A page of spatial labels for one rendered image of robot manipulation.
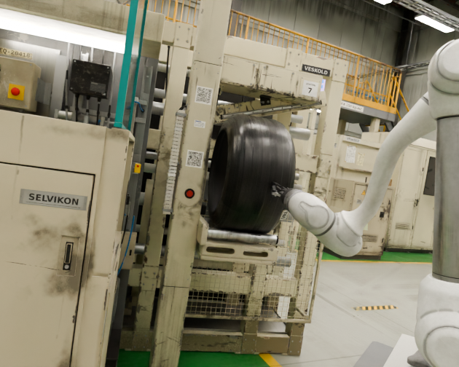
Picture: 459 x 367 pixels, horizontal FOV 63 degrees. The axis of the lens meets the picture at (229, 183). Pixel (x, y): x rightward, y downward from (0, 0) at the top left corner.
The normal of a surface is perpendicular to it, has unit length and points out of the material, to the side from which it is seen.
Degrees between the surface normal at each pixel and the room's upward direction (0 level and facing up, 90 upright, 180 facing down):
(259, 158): 73
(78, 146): 90
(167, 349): 90
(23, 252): 90
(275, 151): 65
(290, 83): 90
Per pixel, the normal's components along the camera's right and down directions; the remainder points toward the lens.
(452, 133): -0.73, -0.03
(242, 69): 0.22, 0.08
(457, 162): -0.58, -0.02
